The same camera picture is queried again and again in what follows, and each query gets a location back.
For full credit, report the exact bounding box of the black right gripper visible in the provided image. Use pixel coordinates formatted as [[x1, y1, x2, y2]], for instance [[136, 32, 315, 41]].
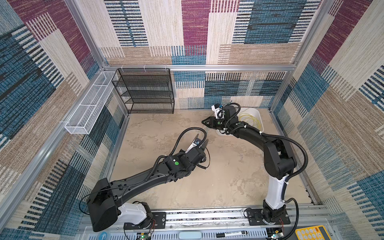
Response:
[[201, 116, 230, 129]]

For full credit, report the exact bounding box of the black perforated cable spool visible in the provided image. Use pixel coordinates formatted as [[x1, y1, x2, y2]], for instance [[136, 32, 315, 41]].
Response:
[[199, 139, 209, 153]]

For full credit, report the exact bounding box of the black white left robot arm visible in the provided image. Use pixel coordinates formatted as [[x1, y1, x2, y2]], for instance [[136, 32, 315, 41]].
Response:
[[86, 147, 207, 232]]

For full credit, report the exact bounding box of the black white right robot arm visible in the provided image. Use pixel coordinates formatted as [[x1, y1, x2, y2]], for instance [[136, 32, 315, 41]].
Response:
[[202, 103, 297, 225]]

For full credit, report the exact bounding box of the white plastic tub right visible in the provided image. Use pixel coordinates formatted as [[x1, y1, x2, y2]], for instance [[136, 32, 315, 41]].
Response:
[[238, 108, 264, 132]]

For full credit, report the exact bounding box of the black marker pen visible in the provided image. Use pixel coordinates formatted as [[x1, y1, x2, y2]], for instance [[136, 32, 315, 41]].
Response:
[[216, 231, 248, 238]]

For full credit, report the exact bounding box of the light blue label plate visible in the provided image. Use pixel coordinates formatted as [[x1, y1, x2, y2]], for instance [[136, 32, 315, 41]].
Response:
[[178, 231, 203, 240]]

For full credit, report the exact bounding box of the yellow keypad pendant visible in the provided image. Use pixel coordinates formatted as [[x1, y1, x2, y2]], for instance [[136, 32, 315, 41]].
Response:
[[295, 225, 332, 240]]

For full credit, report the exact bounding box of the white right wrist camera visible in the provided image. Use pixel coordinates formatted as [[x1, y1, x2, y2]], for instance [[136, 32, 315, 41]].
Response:
[[211, 104, 224, 119]]

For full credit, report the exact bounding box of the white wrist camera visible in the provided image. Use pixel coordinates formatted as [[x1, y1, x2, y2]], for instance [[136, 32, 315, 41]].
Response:
[[185, 135, 202, 153], [211, 104, 224, 119]]

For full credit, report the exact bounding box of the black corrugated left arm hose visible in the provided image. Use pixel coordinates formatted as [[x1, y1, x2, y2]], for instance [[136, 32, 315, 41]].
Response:
[[143, 126, 208, 182]]

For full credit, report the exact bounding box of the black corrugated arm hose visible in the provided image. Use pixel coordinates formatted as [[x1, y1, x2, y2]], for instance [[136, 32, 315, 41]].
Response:
[[143, 126, 208, 182], [223, 102, 309, 240]]

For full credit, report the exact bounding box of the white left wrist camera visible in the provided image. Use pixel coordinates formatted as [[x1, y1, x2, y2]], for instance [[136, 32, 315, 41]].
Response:
[[185, 135, 202, 153]]

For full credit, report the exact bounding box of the yellow cable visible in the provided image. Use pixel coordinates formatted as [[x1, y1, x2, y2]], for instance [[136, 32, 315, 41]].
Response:
[[239, 111, 256, 125]]

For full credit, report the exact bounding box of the black wire mesh shelf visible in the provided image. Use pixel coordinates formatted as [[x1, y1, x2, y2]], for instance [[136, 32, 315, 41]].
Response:
[[112, 68, 175, 114]]

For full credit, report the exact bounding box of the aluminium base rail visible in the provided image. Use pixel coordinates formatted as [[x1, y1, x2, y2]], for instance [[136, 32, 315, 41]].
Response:
[[75, 204, 342, 240]]

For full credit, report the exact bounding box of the white wire mesh basket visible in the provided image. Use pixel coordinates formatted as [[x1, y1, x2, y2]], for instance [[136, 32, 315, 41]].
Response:
[[65, 72, 115, 135]]

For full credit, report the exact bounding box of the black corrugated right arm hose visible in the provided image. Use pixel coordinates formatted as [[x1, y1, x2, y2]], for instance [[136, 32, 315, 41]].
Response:
[[223, 102, 309, 240]]

